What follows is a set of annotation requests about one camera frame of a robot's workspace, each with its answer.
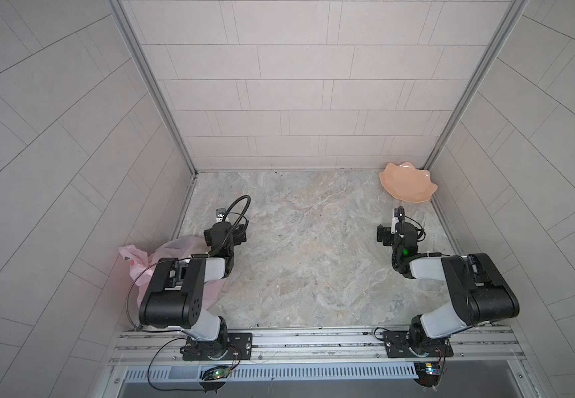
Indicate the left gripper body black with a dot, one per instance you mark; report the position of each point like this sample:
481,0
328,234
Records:
238,234

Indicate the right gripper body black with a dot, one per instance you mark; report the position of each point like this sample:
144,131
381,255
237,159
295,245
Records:
384,234

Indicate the pink scalloped plate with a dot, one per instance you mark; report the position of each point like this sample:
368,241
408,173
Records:
408,184

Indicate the pink plastic bag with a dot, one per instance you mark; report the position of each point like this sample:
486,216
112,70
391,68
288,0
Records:
143,263

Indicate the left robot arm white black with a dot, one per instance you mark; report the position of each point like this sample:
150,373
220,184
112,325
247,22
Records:
185,282

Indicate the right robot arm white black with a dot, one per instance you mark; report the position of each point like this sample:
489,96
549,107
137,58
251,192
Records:
478,293

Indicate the right circuit board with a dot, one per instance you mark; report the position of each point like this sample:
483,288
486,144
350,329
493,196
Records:
429,374

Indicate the circuit board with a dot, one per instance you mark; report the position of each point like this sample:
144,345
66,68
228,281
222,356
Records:
217,373
429,374

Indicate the left circuit board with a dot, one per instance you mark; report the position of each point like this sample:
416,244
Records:
217,373

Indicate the white vent grille strip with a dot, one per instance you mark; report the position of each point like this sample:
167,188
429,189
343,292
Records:
277,372

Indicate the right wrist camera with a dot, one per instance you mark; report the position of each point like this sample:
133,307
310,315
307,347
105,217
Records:
397,220

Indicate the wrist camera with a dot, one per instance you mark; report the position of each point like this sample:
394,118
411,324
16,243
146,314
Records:
397,220
222,215

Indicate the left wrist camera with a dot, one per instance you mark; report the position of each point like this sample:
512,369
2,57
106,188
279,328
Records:
222,215

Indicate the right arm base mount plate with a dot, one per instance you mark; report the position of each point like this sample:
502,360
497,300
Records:
401,344

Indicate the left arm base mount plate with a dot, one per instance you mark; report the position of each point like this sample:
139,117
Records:
235,347

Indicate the aluminium rail frame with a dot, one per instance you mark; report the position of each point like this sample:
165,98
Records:
362,345

